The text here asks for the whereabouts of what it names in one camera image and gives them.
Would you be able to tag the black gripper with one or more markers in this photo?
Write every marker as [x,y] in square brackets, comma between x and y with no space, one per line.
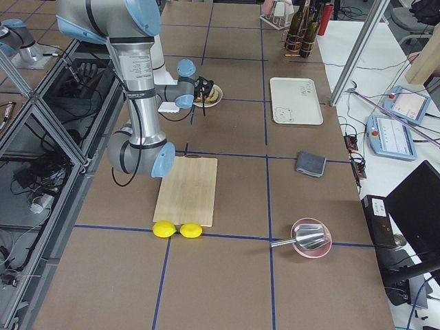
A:
[205,98]

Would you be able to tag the white round plate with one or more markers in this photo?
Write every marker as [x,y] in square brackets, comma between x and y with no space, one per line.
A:
[201,104]

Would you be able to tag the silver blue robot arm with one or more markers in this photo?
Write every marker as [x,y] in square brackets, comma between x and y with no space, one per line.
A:
[128,30]
[183,91]

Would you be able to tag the cream bear serving tray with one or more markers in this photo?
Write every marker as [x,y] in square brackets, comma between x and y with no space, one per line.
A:
[295,101]

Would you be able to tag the dark green wine bottle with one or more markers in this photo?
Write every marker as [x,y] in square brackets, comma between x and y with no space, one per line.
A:
[295,24]

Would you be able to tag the white dish rack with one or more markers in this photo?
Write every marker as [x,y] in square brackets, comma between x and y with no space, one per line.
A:
[277,13]

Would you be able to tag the light bamboo cutting board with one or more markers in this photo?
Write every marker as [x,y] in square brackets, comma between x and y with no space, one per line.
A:
[187,193]

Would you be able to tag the grey folded cloth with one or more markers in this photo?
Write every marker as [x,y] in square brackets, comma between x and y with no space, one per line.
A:
[310,164]

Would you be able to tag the yellow lemon half right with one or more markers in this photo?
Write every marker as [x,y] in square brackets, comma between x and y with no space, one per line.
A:
[191,230]

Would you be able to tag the yellow lemon half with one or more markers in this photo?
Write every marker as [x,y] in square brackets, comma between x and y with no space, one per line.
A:
[164,229]
[191,230]

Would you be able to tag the yellow lemon half left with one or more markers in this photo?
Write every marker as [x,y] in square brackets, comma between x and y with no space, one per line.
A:
[164,229]

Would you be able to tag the red bottle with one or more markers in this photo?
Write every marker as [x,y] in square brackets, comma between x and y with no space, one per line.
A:
[327,11]

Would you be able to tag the silver metal scoop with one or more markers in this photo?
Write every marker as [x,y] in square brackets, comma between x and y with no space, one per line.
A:
[304,236]

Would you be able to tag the blue teach pendant near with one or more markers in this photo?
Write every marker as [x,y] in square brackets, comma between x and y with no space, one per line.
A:
[390,138]

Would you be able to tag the blue teach pendant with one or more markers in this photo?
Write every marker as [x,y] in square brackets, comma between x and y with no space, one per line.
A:
[407,104]
[390,138]

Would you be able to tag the pink bowl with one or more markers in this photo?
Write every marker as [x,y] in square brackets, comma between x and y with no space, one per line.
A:
[317,249]

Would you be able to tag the blue teach pendant far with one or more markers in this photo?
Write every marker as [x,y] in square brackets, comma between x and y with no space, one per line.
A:
[407,104]

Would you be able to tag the black laptop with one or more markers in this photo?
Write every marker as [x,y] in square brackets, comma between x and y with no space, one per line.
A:
[413,206]

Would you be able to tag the copper wire bottle rack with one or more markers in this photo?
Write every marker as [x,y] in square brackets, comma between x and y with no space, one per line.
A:
[298,44]

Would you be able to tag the aluminium frame post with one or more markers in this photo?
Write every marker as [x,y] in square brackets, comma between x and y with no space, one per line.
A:
[373,18]

